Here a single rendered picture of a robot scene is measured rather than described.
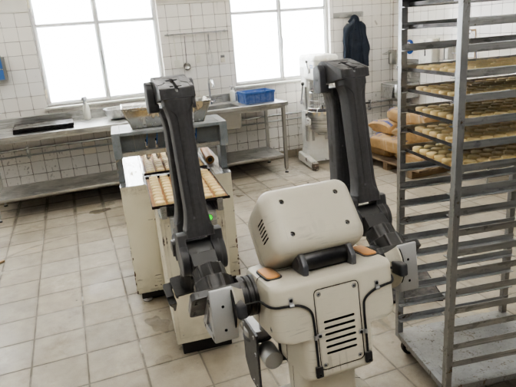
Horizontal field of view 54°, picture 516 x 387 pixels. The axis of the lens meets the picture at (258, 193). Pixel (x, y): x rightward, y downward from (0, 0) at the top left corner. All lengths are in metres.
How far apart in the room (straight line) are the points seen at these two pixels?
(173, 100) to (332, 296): 0.52
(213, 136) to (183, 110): 2.26
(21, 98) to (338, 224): 5.59
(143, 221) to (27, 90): 3.36
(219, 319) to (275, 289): 0.13
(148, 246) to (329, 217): 2.46
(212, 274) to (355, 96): 0.54
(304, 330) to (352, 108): 0.54
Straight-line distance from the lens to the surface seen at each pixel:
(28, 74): 6.37
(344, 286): 1.04
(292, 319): 1.01
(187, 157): 1.09
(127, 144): 3.30
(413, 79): 7.37
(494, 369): 2.68
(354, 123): 1.24
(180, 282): 1.40
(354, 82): 1.25
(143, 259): 3.45
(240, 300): 1.03
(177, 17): 6.50
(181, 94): 1.09
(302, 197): 1.05
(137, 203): 3.31
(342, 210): 1.07
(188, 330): 2.92
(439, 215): 2.65
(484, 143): 2.14
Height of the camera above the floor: 1.70
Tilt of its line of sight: 18 degrees down
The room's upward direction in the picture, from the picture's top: 4 degrees counter-clockwise
